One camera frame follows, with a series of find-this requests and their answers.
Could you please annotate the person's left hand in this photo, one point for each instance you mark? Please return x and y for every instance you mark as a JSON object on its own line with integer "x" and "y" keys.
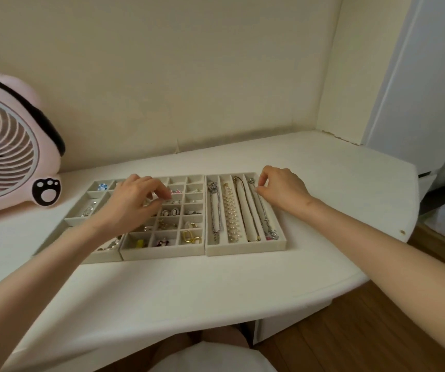
{"x": 129, "y": 205}

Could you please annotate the person's right hand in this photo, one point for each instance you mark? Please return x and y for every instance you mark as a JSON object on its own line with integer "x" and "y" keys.
{"x": 284, "y": 189}

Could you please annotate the oval cameo earring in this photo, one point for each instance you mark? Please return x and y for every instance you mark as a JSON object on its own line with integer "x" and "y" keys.
{"x": 175, "y": 211}
{"x": 165, "y": 213}

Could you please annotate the gold chunky hoop earring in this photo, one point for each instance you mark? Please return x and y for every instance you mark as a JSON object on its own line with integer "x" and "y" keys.
{"x": 166, "y": 225}

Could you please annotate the pink black bow earring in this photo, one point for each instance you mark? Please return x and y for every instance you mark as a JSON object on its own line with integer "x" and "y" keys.
{"x": 162, "y": 242}

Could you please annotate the grey earring grid tray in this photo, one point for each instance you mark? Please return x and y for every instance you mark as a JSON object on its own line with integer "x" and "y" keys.
{"x": 160, "y": 254}

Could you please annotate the grey bracelet tray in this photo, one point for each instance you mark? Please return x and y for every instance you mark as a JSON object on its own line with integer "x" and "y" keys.
{"x": 102, "y": 258}

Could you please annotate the shiny wide hoop earring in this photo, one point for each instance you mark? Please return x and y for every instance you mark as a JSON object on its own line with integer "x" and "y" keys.
{"x": 190, "y": 225}

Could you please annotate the silver snake earring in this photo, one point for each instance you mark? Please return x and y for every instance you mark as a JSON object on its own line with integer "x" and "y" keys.
{"x": 193, "y": 212}

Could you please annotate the gold oval hoop earring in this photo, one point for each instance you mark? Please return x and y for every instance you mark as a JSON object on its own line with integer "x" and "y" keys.
{"x": 189, "y": 238}

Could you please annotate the grey necklace tray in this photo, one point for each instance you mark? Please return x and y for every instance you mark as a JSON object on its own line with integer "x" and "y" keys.
{"x": 245, "y": 249}

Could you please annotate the person's left forearm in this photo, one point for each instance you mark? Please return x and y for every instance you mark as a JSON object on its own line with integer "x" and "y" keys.
{"x": 24, "y": 298}

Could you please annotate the person's right forearm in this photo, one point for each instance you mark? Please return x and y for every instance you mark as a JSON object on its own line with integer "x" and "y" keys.
{"x": 393, "y": 267}

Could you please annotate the white table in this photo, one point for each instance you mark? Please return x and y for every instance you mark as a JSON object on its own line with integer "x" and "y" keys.
{"x": 226, "y": 282}

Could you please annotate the pink animal-shaped desk fan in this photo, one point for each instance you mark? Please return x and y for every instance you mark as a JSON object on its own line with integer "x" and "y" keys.
{"x": 9, "y": 151}

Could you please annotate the white door panel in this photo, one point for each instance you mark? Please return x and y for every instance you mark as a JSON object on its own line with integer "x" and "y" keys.
{"x": 420, "y": 81}

